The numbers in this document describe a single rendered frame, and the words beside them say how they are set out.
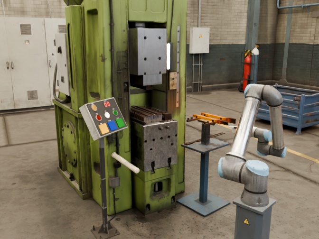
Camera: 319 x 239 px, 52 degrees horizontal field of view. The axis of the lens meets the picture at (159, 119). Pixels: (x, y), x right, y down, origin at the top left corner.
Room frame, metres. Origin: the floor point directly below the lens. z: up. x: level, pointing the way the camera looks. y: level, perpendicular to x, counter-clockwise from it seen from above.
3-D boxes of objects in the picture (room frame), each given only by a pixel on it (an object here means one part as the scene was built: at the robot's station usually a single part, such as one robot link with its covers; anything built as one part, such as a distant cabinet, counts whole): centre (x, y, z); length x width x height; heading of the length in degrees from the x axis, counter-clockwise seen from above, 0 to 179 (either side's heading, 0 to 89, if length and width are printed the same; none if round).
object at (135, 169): (2.67, 0.30, 0.62); 0.44 x 0.05 x 0.05; 33
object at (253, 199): (2.03, -0.66, 0.65); 0.19 x 0.19 x 0.10
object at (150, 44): (3.13, 0.14, 1.56); 0.42 x 0.39 x 0.40; 33
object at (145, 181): (3.15, 0.14, 0.23); 0.55 x 0.37 x 0.47; 33
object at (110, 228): (2.56, 0.49, 0.05); 0.22 x 0.22 x 0.09; 33
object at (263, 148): (2.59, -0.88, 0.79); 0.12 x 0.09 x 0.12; 52
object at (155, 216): (2.89, 0.04, 0.01); 0.58 x 0.39 x 0.01; 123
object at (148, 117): (3.11, 0.18, 0.96); 0.42 x 0.20 x 0.09; 33
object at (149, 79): (3.11, 0.18, 1.32); 0.42 x 0.20 x 0.10; 33
